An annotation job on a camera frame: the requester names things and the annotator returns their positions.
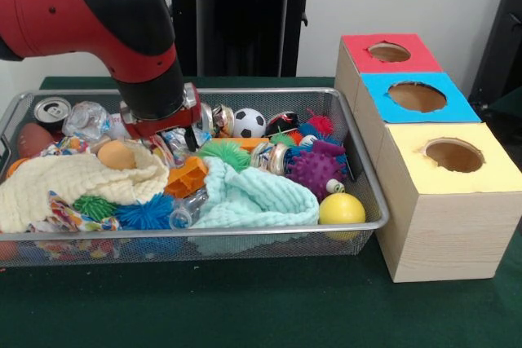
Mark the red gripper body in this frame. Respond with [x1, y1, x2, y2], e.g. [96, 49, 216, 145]
[120, 86, 203, 142]

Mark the shallow metal mesh bin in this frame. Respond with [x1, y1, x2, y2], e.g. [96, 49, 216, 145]
[0, 86, 391, 270]

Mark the wooden box with three holes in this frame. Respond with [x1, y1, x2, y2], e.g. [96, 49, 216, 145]
[334, 33, 522, 284]

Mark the orange plastic block toy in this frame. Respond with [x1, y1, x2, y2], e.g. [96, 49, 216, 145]
[165, 156, 209, 199]

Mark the tan foam ball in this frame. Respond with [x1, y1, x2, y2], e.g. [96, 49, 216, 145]
[96, 139, 138, 170]

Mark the black and white soccer ball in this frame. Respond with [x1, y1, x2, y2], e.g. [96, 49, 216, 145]
[233, 108, 268, 139]

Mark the mint green cloth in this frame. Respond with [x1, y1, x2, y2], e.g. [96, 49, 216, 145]
[189, 156, 321, 230]

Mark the silver topped drink can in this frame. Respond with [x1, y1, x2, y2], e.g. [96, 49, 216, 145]
[33, 96, 73, 134]

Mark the cream yellow cloth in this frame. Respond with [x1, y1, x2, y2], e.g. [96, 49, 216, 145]
[0, 139, 170, 234]

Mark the purple spiky ball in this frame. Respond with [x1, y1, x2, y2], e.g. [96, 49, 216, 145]
[285, 148, 347, 202]

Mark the yellow smooth ball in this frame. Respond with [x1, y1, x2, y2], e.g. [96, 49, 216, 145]
[318, 192, 367, 242]

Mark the dark green table cloth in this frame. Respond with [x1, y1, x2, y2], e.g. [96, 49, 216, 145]
[0, 75, 522, 348]

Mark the black chair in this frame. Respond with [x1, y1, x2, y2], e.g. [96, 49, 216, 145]
[468, 0, 522, 112]

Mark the green stringy koosh ball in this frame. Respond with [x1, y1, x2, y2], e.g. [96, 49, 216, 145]
[199, 139, 252, 172]

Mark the blue stringy koosh ball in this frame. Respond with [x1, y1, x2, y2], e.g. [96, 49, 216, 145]
[113, 192, 176, 231]

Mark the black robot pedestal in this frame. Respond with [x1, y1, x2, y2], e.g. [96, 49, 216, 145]
[157, 0, 330, 78]

